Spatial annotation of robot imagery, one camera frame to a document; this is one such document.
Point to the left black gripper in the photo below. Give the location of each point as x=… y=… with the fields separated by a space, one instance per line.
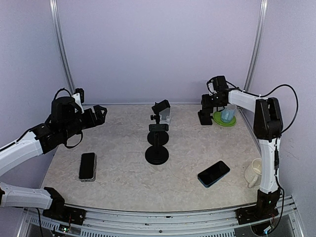
x=92 y=122

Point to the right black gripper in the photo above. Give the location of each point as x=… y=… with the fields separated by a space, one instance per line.
x=205 y=101

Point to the black folding phone stand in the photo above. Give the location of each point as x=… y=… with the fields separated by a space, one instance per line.
x=205 y=115

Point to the white folding phone stand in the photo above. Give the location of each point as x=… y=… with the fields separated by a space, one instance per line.
x=165 y=116

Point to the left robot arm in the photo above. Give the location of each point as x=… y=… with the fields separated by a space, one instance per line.
x=67 y=118

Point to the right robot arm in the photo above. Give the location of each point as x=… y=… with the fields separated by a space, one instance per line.
x=267 y=127

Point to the phone in clear case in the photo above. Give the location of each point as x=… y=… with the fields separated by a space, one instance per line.
x=87 y=168

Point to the rear black round-base stand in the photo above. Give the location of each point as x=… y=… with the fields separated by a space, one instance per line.
x=158 y=123

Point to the blue phone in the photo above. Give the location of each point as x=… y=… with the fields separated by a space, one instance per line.
x=214 y=173

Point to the light blue mug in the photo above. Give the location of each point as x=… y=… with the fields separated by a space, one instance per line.
x=228 y=113

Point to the green saucer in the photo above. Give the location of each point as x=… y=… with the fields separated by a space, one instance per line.
x=217 y=119

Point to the cream ceramic mug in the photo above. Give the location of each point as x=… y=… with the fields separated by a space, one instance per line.
x=253 y=173

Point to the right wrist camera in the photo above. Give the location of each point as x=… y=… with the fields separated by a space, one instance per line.
x=216 y=84

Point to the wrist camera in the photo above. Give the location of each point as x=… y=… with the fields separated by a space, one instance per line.
x=216 y=84
x=79 y=99

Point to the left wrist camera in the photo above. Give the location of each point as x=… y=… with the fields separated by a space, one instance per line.
x=79 y=99

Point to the right aluminium frame post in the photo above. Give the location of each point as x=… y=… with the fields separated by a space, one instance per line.
x=257 y=43

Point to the aluminium frame post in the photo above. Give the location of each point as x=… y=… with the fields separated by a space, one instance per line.
x=257 y=43
x=59 y=36

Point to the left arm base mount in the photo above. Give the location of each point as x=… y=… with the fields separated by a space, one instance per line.
x=61 y=212

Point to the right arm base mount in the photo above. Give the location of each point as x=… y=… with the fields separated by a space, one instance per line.
x=265 y=207

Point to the left aluminium frame post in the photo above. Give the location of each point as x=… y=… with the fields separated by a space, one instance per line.
x=59 y=36

